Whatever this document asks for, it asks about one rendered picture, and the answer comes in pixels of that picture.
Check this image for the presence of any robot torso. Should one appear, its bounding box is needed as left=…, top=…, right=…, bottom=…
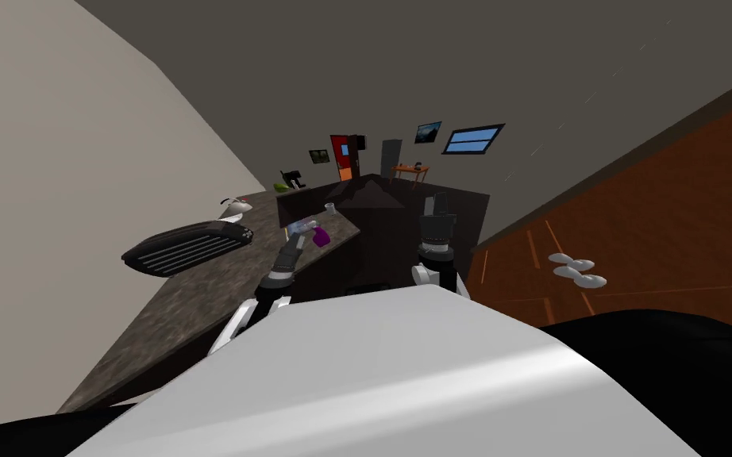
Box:
left=66, top=283, right=703, bottom=457

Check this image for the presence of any blue window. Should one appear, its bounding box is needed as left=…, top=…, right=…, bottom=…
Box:
left=441, top=123, right=507, bottom=156

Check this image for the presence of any black slatted dish rack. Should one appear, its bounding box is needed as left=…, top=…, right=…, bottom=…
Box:
left=121, top=219, right=255, bottom=278

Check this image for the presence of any dark landscape wall picture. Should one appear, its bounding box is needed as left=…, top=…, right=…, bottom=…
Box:
left=414, top=121, right=443, bottom=145

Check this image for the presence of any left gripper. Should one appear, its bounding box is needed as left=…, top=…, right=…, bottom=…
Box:
left=280, top=217, right=316, bottom=259

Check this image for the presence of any orange wooden table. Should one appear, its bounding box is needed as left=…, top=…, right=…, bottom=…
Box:
left=391, top=162, right=432, bottom=190

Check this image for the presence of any grey door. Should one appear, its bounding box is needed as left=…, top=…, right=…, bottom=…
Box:
left=379, top=138, right=404, bottom=182

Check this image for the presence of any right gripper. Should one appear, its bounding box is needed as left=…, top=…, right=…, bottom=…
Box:
left=419, top=192, right=458, bottom=246

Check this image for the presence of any red door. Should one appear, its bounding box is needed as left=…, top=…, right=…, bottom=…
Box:
left=329, top=133, right=362, bottom=182

